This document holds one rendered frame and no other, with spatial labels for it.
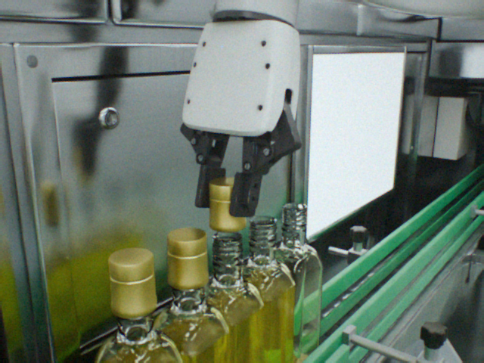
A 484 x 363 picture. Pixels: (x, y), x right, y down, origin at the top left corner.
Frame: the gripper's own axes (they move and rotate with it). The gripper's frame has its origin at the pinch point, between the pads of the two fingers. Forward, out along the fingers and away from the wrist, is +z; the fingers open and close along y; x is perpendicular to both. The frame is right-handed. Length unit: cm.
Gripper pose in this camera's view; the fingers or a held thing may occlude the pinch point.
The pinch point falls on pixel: (227, 190)
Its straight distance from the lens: 45.4
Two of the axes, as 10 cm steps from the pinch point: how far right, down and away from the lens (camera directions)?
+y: 7.9, 1.6, -6.0
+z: -1.6, 9.9, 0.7
